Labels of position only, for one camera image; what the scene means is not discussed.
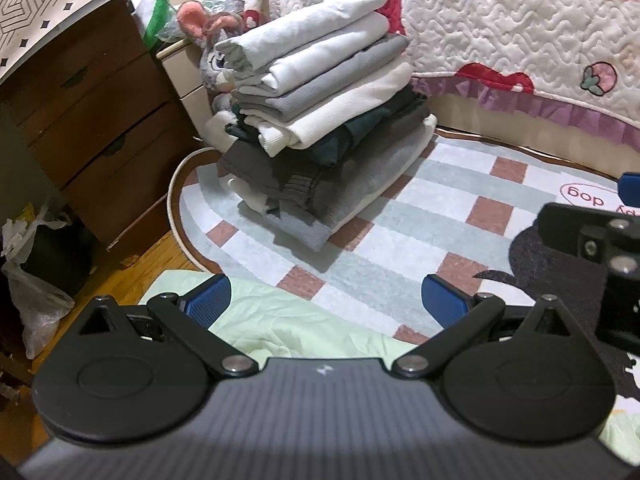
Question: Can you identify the cream folded sweatshirt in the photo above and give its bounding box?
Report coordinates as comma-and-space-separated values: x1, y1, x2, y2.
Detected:
241, 55, 412, 157

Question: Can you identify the pink plush toy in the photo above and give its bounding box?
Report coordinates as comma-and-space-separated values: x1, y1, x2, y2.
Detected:
176, 0, 244, 114

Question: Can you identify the green plastic bag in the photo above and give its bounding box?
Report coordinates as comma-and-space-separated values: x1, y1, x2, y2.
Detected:
142, 0, 170, 50

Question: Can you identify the grey knit folded sweater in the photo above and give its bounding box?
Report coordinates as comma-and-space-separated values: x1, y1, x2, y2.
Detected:
232, 34, 409, 122

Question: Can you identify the light green quilted mat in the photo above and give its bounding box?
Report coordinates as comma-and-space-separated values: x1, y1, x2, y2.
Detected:
139, 268, 417, 366

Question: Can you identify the clear plastic bag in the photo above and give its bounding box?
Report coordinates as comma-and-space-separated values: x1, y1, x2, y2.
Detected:
1, 204, 75, 360

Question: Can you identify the brown wooden dresser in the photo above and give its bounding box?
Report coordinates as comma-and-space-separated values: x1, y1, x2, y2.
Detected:
1, 0, 196, 266

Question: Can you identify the grey cream folded garment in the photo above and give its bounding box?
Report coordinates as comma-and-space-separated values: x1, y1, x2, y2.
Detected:
229, 114, 437, 252

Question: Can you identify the dark grey folded sweater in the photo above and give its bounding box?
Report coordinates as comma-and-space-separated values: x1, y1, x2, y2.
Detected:
219, 102, 434, 219

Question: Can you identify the cream bedside drawer cabinet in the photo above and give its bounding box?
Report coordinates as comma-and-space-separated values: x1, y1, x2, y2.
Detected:
156, 39, 214, 146

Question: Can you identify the white quilted bear bedspread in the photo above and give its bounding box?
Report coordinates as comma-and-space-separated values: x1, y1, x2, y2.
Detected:
243, 0, 639, 148

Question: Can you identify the checkered cartoon floor rug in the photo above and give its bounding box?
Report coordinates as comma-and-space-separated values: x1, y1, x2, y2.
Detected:
167, 136, 626, 342

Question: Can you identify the black folded garment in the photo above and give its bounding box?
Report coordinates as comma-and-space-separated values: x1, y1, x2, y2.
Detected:
220, 86, 432, 172

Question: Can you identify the beige bed frame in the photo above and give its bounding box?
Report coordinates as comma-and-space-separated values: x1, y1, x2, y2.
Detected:
430, 94, 639, 178

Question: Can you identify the white folded sweatshirt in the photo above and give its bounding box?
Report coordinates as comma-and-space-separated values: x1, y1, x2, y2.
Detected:
236, 12, 390, 98

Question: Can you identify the light grey abc t-shirt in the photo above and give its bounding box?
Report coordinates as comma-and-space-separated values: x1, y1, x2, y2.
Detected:
215, 0, 388, 72

